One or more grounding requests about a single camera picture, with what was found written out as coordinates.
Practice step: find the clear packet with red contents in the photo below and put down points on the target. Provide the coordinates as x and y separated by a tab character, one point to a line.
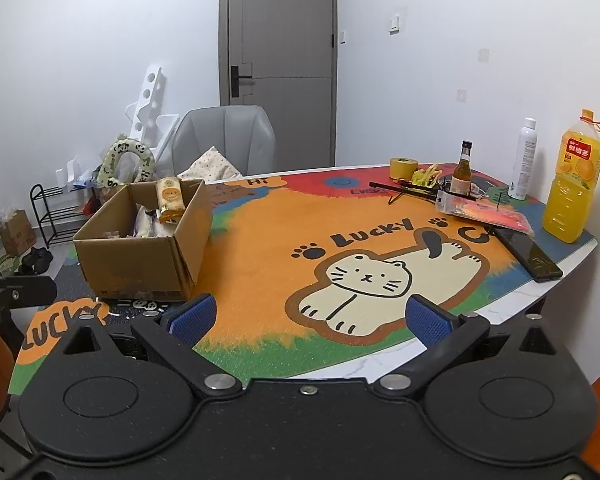
485	210

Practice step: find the yellow tape roll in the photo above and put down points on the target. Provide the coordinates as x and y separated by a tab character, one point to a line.
404	170

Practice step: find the white foam board with holes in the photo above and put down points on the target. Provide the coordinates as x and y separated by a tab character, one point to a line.
147	95

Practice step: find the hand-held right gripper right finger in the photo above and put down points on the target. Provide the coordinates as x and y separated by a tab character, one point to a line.
430	327

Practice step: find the printed floor mat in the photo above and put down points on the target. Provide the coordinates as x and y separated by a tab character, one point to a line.
55	320

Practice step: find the yellow green toy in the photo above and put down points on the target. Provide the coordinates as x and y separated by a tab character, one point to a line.
422	177

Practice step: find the grey door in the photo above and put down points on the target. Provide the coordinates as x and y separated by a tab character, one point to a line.
280	20

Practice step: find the white spray can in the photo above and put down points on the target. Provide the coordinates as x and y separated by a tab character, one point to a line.
524	160

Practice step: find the brown cardboard box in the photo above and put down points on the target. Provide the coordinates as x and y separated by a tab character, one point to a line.
130	265

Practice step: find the white packet with black label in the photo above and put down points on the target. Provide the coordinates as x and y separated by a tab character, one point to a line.
142	223

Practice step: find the colourful cat table mat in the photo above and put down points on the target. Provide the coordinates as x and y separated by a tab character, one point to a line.
260	260

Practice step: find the yellow pastry packet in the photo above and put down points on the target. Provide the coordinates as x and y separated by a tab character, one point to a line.
170	199

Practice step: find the dotted cream cushion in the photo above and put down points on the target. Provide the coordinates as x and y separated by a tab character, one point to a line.
207	165

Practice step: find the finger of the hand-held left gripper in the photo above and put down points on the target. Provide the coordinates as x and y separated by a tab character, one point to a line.
27	292

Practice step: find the grey upholstered chair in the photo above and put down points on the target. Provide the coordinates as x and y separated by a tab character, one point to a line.
220	130

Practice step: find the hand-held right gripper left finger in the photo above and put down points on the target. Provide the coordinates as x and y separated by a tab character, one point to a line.
195	317

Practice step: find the brown glass bottle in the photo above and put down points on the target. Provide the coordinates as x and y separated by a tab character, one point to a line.
461	177

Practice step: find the white plastic containers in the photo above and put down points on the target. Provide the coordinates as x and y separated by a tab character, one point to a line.
72	175

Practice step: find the black clothes hanger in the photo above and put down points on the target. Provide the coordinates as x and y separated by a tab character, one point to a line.
390	186

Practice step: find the black metal rack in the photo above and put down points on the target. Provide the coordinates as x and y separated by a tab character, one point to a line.
62	217

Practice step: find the black shoes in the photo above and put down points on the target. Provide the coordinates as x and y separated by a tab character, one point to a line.
37	260

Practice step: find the orange juice bottle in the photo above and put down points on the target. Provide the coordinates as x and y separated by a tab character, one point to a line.
570	195

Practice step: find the black smartphone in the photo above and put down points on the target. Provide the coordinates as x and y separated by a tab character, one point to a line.
530	255

